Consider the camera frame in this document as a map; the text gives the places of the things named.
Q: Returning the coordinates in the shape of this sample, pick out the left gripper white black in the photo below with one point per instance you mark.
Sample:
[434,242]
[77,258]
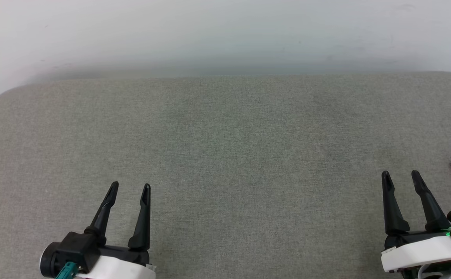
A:
[120,267]

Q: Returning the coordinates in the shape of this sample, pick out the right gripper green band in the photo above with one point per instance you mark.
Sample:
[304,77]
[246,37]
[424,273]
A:
[419,252]

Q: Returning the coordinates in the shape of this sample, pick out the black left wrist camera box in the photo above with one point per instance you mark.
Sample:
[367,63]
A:
[76,246]

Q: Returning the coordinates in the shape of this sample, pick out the grey fabric sofa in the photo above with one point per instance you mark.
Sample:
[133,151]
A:
[225,155]

